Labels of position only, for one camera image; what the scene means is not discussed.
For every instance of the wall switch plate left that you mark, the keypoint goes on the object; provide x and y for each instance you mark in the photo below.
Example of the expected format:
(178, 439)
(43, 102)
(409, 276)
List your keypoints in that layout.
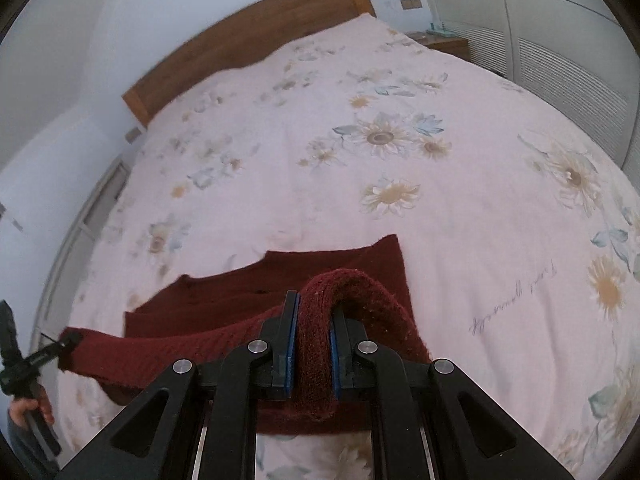
(132, 135)

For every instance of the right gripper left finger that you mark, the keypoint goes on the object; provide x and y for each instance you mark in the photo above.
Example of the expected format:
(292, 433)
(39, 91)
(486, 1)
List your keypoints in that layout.
(196, 420)

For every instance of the wall switch plate right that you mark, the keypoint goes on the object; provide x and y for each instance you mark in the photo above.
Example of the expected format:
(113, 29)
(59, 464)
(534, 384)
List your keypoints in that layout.
(411, 4)

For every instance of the pink floral bed cover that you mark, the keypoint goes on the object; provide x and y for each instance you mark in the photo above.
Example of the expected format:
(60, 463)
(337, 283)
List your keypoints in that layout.
(520, 236)

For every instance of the dark red knitted sweater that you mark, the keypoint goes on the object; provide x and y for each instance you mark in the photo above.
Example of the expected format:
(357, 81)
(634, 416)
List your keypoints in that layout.
(203, 319)

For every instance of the person's left hand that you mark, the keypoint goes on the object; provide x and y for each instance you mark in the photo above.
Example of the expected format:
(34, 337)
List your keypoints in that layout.
(20, 407)

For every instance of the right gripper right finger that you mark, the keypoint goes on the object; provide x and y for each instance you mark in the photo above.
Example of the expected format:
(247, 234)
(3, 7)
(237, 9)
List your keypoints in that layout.
(431, 421)

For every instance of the wooden headboard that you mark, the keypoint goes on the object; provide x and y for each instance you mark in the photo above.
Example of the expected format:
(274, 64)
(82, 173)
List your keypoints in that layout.
(239, 40)

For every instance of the wooden nightstand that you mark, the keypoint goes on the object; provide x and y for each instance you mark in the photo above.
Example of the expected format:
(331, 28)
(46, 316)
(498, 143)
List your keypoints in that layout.
(456, 46)

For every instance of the wall switch plate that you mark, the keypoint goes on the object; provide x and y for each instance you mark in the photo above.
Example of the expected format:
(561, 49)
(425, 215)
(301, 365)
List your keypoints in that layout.
(411, 4)
(132, 135)

